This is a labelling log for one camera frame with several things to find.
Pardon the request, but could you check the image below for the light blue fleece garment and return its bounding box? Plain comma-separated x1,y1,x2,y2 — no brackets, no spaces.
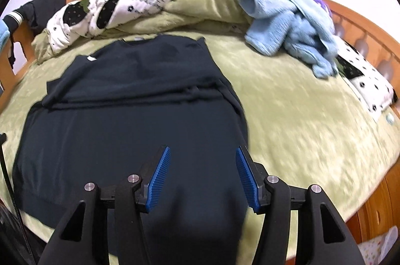
237,0,340,80

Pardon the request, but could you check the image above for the black sweatshirt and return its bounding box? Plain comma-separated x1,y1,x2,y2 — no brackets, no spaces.
12,35,249,265

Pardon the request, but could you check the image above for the wooden bed frame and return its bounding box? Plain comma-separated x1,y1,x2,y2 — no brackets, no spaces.
0,0,400,245

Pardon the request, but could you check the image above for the black jacket with striped cuff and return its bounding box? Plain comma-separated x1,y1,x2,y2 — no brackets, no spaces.
1,0,66,34

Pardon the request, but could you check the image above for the light blue fleece cloth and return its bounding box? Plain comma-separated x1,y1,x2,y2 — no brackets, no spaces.
0,19,10,48

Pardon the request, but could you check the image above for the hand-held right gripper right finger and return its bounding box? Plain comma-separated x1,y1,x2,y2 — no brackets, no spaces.
235,145,366,265

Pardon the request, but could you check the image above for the crumpled green fleece blanket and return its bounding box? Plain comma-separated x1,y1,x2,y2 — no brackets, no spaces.
31,0,254,64

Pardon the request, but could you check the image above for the white floral pillow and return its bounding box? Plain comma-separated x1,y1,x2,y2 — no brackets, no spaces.
334,40,396,122

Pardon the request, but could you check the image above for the floral printed cloth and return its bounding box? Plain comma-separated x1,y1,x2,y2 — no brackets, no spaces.
358,227,395,265

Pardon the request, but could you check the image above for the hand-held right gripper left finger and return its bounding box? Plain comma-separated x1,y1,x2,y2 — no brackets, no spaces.
38,144,171,265

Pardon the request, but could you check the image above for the black cable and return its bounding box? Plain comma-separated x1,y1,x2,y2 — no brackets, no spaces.
0,133,33,265

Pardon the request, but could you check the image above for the green fleece bed sheet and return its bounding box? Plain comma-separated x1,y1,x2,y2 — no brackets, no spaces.
0,27,400,262

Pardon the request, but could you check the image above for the black strap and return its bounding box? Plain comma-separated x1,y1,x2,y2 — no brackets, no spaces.
9,30,17,69

